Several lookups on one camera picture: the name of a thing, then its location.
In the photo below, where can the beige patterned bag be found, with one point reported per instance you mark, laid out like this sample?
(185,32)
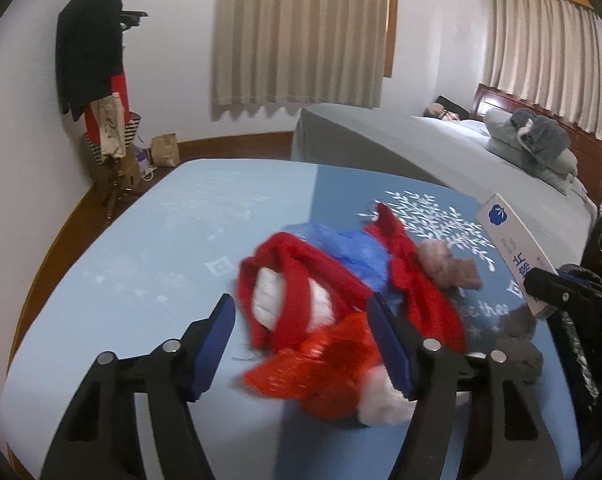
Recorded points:
(108,125)

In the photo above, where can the black white striped tote bag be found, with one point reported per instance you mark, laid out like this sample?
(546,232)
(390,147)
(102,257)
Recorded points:
(133,132)

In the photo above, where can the wide beige curtain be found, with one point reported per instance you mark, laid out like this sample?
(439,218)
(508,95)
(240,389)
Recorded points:
(296,35)

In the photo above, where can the wooden window frame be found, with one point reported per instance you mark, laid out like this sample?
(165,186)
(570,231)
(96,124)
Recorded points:
(392,15)

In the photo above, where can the wooden headboard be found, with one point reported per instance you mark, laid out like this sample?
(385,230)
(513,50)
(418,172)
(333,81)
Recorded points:
(588,155)

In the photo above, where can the black woven trash bin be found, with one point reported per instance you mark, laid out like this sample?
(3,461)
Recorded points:
(576,360)

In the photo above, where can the red and white clothes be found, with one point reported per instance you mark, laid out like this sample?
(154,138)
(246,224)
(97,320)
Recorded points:
(326,365)

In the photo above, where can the white tissue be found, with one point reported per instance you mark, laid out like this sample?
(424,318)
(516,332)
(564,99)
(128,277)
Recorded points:
(268,295)

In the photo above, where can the pink cloth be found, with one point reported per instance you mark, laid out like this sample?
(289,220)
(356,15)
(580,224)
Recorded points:
(451,265)

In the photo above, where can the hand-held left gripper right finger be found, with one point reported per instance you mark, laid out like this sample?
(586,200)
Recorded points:
(391,350)

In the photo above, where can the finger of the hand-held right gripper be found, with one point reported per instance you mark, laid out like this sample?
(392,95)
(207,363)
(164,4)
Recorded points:
(556,295)

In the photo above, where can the blue printed blanket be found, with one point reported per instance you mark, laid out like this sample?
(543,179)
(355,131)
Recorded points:
(146,260)

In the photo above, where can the purple white box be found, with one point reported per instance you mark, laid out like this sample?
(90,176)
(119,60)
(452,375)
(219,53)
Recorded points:
(142,162)

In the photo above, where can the brown paper bag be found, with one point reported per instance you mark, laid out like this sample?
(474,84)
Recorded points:
(165,150)

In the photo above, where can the red fleece cloth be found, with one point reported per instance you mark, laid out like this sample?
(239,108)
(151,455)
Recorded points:
(421,290)
(301,280)

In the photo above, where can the white carton with blue mark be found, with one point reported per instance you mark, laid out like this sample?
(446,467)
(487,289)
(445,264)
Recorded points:
(506,240)

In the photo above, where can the red garment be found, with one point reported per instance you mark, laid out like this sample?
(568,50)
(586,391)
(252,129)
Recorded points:
(118,87)

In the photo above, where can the black hanger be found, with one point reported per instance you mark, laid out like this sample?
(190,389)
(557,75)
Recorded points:
(133,16)

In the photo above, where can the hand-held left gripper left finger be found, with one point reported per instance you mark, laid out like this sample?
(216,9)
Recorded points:
(215,347)

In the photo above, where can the narrow beige curtain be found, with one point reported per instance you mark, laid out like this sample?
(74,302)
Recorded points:
(541,55)

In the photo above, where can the black coat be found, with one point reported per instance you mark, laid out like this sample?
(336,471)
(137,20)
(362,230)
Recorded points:
(88,45)

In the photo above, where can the grey cloth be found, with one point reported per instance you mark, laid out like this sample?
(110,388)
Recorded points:
(518,347)

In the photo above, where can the grey pillow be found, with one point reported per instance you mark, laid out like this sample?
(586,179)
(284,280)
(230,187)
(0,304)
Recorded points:
(503,137)

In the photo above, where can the blue plastic bag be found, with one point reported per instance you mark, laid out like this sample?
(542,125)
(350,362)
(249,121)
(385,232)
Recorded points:
(353,255)

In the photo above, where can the dark grey folded garment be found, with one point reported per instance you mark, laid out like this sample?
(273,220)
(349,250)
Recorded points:
(543,135)

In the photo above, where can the bed with grey sheet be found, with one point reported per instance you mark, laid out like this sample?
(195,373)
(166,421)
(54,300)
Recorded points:
(411,155)

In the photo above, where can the wooden coat rack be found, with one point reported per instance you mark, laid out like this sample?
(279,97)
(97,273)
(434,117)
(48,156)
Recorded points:
(117,195)

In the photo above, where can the white fluffy cloth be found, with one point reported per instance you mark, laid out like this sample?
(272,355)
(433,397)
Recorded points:
(383,402)

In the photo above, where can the dark pillow with pink cloth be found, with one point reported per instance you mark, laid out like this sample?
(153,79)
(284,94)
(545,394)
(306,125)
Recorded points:
(443,109)

